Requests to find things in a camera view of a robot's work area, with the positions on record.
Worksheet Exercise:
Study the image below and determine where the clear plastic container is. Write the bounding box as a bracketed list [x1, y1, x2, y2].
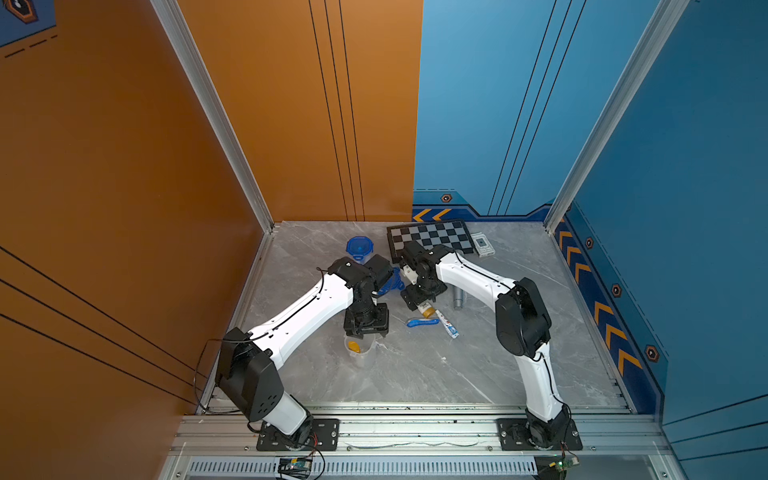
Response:
[344, 334, 378, 370]
[346, 235, 376, 265]

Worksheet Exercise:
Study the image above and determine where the blue toothbrush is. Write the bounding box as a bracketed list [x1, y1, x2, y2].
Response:
[406, 318, 440, 328]

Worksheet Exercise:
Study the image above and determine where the clear plastic container back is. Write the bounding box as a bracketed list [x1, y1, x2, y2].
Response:
[346, 235, 376, 265]

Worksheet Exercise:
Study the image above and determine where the blue lid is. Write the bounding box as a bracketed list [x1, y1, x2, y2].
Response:
[346, 235, 376, 260]
[377, 267, 405, 297]

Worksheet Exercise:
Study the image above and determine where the toothpaste tube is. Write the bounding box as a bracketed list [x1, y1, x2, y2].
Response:
[435, 310, 459, 339]

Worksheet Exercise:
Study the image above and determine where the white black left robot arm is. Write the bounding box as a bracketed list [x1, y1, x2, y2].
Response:
[214, 254, 393, 448]

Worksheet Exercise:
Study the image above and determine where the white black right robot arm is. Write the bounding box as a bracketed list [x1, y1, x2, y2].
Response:
[400, 241, 576, 450]

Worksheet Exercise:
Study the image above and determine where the black white checkerboard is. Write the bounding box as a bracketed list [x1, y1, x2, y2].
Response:
[387, 220, 477, 263]

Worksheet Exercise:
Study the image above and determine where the silver microphone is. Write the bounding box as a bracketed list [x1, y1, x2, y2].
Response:
[452, 286, 466, 310]

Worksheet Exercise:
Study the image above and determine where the small white card box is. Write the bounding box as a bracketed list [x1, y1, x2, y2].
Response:
[471, 232, 495, 257]

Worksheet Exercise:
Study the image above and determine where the green circuit board left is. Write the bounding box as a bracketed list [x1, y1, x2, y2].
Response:
[276, 457, 313, 480]

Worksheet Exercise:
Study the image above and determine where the circuit board right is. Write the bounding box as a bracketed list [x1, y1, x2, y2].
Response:
[533, 456, 580, 480]

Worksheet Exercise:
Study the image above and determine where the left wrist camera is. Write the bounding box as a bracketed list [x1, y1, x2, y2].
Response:
[364, 254, 393, 291]

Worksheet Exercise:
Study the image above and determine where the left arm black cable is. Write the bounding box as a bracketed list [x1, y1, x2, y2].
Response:
[193, 269, 328, 415]

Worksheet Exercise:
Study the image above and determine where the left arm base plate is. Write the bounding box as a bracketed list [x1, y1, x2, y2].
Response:
[256, 417, 340, 452]

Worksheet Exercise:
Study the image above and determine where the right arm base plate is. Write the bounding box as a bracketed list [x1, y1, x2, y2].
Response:
[496, 416, 583, 452]

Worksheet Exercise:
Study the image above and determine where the aluminium front rail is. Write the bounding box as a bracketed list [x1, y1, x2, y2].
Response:
[169, 402, 672, 457]

